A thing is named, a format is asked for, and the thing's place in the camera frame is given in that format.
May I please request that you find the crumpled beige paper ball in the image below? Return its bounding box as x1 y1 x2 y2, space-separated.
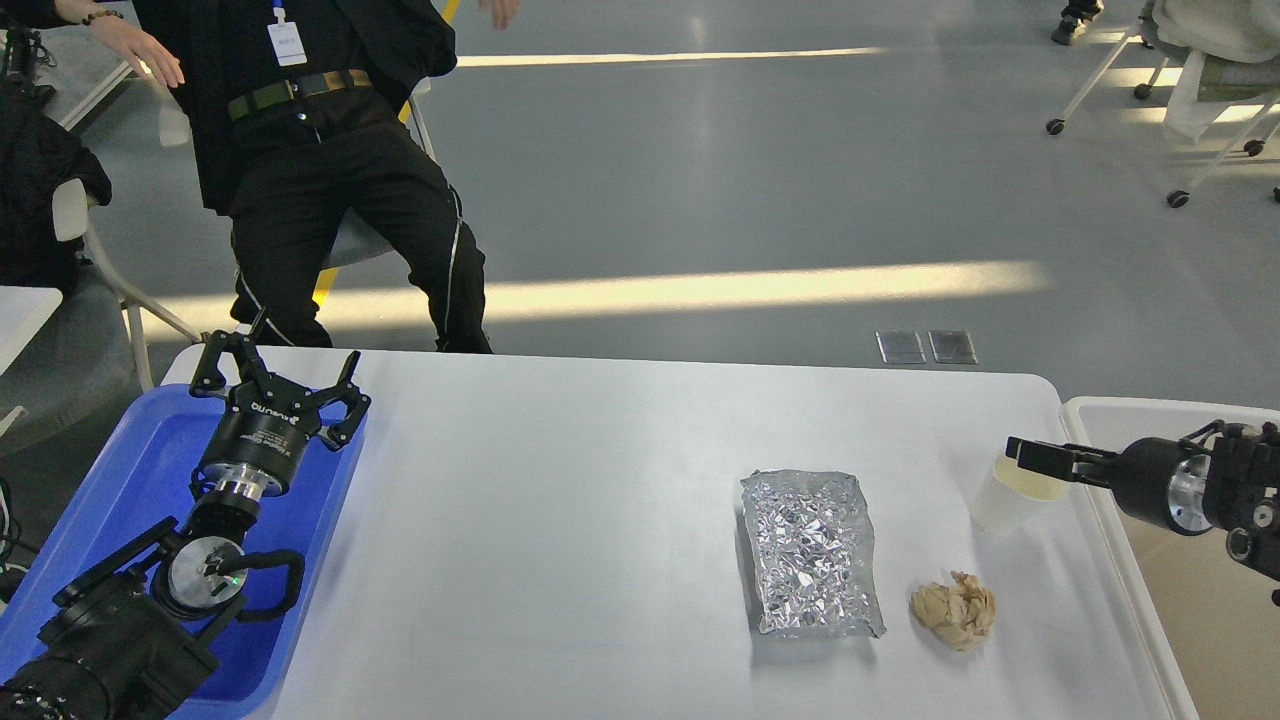
909 570 998 652

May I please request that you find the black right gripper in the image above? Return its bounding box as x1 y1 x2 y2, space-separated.
1005 436 1211 536

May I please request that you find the silver floor plate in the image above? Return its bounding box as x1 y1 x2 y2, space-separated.
876 331 927 365
928 331 979 365

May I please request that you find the white plastic bin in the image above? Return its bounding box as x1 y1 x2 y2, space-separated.
1062 397 1279 719

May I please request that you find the walking person in black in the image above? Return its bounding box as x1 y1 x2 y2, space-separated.
1050 0 1105 47

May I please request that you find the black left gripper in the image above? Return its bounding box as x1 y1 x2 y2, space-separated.
189 331 372 495

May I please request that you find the right silver floor plate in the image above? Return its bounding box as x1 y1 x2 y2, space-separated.
928 331 979 365

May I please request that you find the crumpled silver foil bag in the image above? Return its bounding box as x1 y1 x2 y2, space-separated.
741 469 887 639

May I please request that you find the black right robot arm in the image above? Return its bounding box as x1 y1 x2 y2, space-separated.
1004 419 1279 580

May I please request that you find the white chair with coat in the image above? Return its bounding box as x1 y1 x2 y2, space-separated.
1044 1 1277 209

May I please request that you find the left silver floor plate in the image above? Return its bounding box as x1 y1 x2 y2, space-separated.
876 331 927 365

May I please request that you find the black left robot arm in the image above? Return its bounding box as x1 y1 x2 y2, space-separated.
3 332 371 719

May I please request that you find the grey chair with black jacket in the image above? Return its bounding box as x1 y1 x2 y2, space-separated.
1 81 198 455

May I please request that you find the white paper cup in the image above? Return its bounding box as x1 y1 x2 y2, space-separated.
968 452 1070 536

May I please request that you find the person in black clothes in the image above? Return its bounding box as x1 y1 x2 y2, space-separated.
3 1 492 354

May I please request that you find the white side table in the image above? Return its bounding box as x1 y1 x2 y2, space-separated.
1 284 64 374

